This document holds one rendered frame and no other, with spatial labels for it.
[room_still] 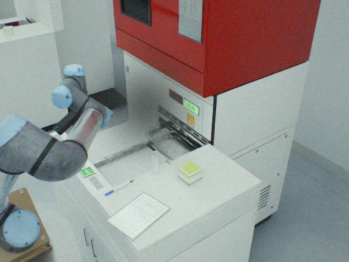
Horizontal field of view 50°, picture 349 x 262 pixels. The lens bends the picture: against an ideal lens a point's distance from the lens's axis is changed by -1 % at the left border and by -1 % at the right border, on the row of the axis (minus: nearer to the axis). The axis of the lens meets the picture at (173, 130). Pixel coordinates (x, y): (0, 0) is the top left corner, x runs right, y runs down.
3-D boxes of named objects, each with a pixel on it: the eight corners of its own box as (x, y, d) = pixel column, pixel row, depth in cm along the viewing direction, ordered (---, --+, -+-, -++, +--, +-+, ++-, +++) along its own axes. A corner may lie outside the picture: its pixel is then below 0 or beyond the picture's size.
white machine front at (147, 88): (130, 102, 246) (126, 43, 224) (211, 164, 191) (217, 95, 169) (126, 103, 245) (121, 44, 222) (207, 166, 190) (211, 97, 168)
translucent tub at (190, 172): (190, 171, 164) (190, 159, 160) (201, 180, 159) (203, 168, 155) (177, 178, 160) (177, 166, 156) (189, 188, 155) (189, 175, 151)
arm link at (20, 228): (25, 254, 130) (28, 253, 119) (-10, 235, 127) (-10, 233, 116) (44, 223, 136) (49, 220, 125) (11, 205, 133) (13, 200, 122)
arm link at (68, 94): (82, 104, 127) (93, 89, 136) (54, 86, 125) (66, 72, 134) (72, 119, 131) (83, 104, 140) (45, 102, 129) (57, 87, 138)
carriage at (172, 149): (156, 131, 211) (156, 127, 209) (197, 164, 186) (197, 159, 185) (144, 136, 207) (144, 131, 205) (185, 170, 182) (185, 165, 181)
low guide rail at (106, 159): (165, 137, 212) (165, 132, 210) (167, 138, 211) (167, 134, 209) (84, 170, 187) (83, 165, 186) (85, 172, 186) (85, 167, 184)
